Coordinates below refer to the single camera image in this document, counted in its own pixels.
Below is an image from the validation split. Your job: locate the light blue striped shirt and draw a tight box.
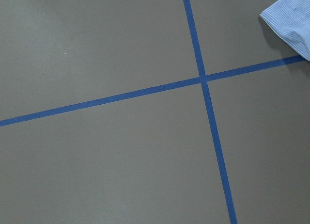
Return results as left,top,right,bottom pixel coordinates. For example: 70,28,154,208
260,0,310,61

